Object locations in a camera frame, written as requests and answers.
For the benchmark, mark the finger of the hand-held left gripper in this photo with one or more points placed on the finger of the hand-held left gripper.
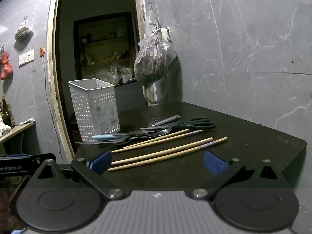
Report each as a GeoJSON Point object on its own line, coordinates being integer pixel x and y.
{"type": "Point", "coordinates": [29, 157]}

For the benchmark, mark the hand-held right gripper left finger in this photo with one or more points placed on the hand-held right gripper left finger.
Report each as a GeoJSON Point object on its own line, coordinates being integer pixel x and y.
{"type": "Point", "coordinates": [101, 162]}

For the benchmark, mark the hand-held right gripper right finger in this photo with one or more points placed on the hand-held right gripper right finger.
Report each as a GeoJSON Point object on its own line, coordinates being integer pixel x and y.
{"type": "Point", "coordinates": [214, 163]}

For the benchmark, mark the metal spoon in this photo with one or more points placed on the metal spoon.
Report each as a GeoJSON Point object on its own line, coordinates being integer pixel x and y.
{"type": "Point", "coordinates": [160, 132]}
{"type": "Point", "coordinates": [123, 141]}

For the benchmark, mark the wooden chopstick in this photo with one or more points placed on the wooden chopstick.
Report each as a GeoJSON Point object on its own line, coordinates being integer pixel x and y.
{"type": "Point", "coordinates": [136, 146]}
{"type": "Point", "coordinates": [160, 151]}
{"type": "Point", "coordinates": [156, 139]}
{"type": "Point", "coordinates": [165, 156]}

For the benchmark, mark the white perforated utensil basket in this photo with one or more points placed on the white perforated utensil basket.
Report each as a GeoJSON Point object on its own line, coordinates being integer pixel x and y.
{"type": "Point", "coordinates": [92, 107]}

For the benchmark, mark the wooden side shelf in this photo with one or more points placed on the wooden side shelf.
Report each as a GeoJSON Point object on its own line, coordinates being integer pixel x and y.
{"type": "Point", "coordinates": [17, 130]}

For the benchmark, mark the white tube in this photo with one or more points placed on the white tube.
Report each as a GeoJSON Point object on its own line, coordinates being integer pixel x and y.
{"type": "Point", "coordinates": [28, 120]}

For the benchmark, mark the white cloth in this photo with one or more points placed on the white cloth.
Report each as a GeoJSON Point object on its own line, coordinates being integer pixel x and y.
{"type": "Point", "coordinates": [4, 128]}

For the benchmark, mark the dark glass bottle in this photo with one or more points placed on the dark glass bottle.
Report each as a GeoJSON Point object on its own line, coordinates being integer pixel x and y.
{"type": "Point", "coordinates": [4, 112]}
{"type": "Point", "coordinates": [11, 117]}

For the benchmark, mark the clear bags of food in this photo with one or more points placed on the clear bags of food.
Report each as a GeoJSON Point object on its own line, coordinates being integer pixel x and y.
{"type": "Point", "coordinates": [109, 74]}

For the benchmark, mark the red plastic bag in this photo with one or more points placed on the red plastic bag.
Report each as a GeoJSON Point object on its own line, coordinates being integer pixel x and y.
{"type": "Point", "coordinates": [5, 57]}
{"type": "Point", "coordinates": [6, 72]}

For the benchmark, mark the clear hanging plastic bag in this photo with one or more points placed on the clear hanging plastic bag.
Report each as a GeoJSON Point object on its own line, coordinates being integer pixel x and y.
{"type": "Point", "coordinates": [152, 61]}

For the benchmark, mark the wooden shelf cupboard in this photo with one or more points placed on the wooden shelf cupboard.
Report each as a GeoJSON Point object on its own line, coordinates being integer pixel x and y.
{"type": "Point", "coordinates": [104, 48]}

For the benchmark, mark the wooden door frame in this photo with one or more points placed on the wooden door frame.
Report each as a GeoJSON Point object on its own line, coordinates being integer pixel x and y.
{"type": "Point", "coordinates": [52, 78]}

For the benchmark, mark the white wall switch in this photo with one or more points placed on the white wall switch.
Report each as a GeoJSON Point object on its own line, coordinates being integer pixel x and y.
{"type": "Point", "coordinates": [22, 59]}

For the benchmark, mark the white wall socket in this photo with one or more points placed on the white wall socket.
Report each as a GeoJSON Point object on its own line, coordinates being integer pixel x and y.
{"type": "Point", "coordinates": [30, 55]}

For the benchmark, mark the grey plastic bag on wall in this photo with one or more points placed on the grey plastic bag on wall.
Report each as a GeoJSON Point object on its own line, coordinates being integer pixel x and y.
{"type": "Point", "coordinates": [23, 33]}

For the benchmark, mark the wall faucet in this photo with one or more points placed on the wall faucet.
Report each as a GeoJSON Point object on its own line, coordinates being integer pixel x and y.
{"type": "Point", "coordinates": [160, 30]}

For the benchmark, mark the wall hook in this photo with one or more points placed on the wall hook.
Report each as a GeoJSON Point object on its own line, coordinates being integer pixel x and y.
{"type": "Point", "coordinates": [151, 6]}

